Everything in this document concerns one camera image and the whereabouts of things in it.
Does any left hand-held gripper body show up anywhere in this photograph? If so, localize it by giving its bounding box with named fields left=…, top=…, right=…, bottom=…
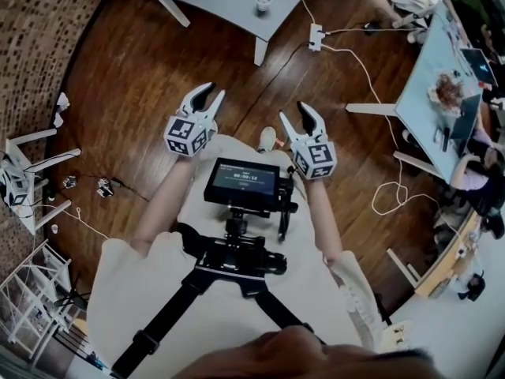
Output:
left=163, top=107, right=219, bottom=158

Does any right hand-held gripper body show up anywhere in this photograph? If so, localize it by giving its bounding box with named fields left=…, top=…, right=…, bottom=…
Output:
left=290, top=132, right=338, bottom=181

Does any person's right forearm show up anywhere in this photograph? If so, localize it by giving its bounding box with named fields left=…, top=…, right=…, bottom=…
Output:
left=303, top=175, right=344, bottom=266

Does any person's left forearm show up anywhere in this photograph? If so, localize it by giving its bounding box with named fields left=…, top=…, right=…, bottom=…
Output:
left=129, top=156, right=198, bottom=258

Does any person's right white shoe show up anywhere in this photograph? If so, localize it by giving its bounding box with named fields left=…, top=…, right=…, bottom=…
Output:
left=258, top=126, right=285, bottom=153

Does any black chest-mounted monitor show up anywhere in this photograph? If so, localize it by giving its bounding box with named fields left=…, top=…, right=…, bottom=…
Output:
left=204, top=157, right=282, bottom=208

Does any white power strip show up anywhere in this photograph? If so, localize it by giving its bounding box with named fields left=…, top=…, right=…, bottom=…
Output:
left=309, top=22, right=325, bottom=52

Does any light blue table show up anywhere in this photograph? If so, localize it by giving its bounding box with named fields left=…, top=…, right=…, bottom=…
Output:
left=345, top=12, right=488, bottom=185

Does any black chest harness rig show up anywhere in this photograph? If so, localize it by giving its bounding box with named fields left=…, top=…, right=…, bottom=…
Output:
left=110, top=175, right=328, bottom=378

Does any brown dried bouquet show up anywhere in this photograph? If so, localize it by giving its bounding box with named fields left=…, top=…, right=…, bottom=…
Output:
left=428, top=71, right=466, bottom=116

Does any dark open laptop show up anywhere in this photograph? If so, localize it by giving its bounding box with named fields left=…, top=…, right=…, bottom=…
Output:
left=449, top=92, right=483, bottom=158

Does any white stool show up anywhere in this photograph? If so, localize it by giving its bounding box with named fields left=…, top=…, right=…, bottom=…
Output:
left=6, top=127, right=82, bottom=236

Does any white chair base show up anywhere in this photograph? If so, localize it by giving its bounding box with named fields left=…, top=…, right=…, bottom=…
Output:
left=386, top=0, right=439, bottom=43

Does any wooden desk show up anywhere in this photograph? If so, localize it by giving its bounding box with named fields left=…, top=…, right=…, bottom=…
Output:
left=413, top=211, right=481, bottom=299

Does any laptop with lit screen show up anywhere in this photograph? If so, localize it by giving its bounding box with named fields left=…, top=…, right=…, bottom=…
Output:
left=459, top=47, right=499, bottom=87

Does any idle white gripper device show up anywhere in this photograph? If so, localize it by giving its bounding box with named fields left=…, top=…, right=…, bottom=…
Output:
left=0, top=167, right=29, bottom=208

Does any person's white clothing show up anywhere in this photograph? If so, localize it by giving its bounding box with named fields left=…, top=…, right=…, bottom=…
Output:
left=86, top=134, right=383, bottom=378

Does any person's face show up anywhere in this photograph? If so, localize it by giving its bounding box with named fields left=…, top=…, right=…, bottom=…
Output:
left=173, top=325, right=435, bottom=379

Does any black power cable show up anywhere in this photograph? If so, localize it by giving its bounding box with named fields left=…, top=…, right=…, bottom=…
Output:
left=246, top=41, right=312, bottom=118

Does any long looping white cable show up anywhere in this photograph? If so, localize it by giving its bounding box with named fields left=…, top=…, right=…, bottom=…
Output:
left=321, top=44, right=463, bottom=236

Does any thin black cable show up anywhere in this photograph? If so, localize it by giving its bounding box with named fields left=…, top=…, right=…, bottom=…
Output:
left=78, top=174, right=151, bottom=203

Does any straight white cable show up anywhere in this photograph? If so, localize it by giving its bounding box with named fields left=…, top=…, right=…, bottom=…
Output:
left=325, top=28, right=429, bottom=36

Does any thin white cord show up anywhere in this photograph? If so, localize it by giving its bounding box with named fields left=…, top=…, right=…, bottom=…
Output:
left=39, top=205, right=110, bottom=240

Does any white wire shelf rack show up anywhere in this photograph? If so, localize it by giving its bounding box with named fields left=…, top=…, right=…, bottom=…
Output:
left=0, top=238, right=74, bottom=361

